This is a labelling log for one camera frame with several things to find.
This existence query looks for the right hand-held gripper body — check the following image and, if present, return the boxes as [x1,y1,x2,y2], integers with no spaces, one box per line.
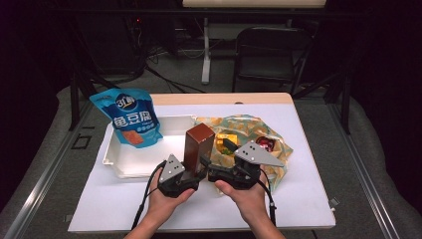
[228,139,286,191]

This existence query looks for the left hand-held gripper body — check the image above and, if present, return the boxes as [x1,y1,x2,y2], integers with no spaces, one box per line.
[157,153,200,198]

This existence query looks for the brown drink carton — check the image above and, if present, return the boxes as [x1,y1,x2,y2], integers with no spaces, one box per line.
[183,122,216,177]

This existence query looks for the orange slice print cloth bag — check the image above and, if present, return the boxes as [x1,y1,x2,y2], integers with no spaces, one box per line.
[195,114,295,194]

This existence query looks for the white plastic bin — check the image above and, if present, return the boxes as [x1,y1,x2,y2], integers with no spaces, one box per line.
[103,114,199,179]

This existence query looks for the blue snack pouch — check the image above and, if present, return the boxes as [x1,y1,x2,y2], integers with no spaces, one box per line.
[89,88,164,149]

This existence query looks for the person's left hand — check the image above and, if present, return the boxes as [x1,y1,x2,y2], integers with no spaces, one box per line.
[143,177,196,230]

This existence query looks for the person's right hand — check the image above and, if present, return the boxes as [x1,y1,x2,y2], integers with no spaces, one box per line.
[214,175,272,227]

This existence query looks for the white table sheet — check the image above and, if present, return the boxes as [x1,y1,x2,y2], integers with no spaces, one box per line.
[68,104,336,233]

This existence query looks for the white desk leg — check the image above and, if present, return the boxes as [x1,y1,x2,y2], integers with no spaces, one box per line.
[201,17,212,86]

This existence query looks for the black folding chair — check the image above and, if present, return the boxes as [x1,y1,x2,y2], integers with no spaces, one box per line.
[232,26,315,96]

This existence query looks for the black metal stand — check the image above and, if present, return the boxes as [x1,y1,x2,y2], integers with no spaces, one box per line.
[292,64,353,135]
[68,64,131,132]

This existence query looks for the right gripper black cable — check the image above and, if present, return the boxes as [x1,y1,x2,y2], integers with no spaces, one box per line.
[258,167,279,227]

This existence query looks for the black floor cables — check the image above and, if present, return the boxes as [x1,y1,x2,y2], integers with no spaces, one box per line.
[142,46,207,95]

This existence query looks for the aluminium floor rail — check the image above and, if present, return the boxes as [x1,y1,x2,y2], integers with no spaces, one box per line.
[2,99,98,239]
[326,103,401,239]

